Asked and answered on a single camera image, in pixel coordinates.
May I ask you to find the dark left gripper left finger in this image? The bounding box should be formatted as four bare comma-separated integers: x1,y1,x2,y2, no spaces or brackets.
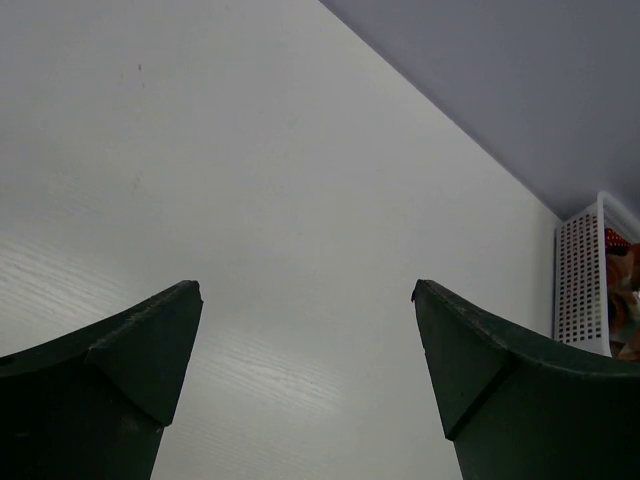
1,280,203,479

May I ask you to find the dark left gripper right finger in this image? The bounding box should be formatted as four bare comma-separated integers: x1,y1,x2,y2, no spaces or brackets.
412,280,639,479

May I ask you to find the red white polka-dot skirt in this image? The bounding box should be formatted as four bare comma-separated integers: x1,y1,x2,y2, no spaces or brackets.
604,228,631,256

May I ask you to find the red beige plaid skirt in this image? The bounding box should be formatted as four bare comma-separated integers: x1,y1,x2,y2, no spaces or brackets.
606,244,639,363

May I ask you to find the white perforated plastic basket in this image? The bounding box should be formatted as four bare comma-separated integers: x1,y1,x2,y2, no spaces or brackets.
552,191,639,357

